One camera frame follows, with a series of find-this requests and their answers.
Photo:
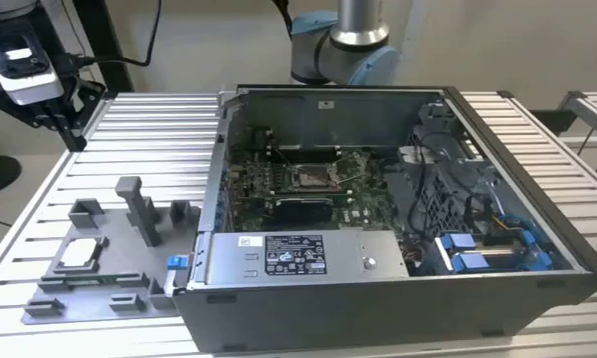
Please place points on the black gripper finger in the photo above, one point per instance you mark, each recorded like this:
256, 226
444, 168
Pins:
40, 118
87, 100

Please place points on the silver CPU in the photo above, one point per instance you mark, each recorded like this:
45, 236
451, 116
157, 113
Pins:
79, 253

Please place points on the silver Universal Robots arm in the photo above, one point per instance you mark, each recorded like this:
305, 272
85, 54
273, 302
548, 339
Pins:
359, 18

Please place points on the black RAM slot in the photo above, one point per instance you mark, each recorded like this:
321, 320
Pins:
279, 179

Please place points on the CPU socket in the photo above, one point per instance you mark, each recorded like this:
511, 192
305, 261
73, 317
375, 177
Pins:
311, 179

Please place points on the green RAM stick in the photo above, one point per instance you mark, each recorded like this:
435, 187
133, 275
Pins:
92, 279

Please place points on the hard disk in blue carrier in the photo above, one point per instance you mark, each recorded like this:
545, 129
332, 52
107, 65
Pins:
175, 263

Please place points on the silver power supply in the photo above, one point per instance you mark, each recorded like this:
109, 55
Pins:
228, 257

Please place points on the grey parts rack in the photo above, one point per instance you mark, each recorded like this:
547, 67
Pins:
115, 302

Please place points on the black graphics card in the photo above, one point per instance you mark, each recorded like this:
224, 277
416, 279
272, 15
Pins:
303, 210

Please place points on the green motherboard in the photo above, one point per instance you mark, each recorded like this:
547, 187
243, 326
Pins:
363, 203

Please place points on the black open PC case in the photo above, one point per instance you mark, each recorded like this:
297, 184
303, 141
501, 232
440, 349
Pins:
328, 317

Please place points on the black drive cage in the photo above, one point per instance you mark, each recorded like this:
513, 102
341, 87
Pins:
443, 209

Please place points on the small blue disk carrier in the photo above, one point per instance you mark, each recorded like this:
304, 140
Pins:
460, 240

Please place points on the large blue disk carrier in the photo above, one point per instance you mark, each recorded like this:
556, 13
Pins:
472, 261

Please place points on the neighbouring metal slat table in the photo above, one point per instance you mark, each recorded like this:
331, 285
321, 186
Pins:
592, 112

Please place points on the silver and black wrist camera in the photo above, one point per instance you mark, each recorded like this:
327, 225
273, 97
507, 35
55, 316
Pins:
32, 85

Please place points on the black frame post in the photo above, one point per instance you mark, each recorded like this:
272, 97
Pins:
109, 37

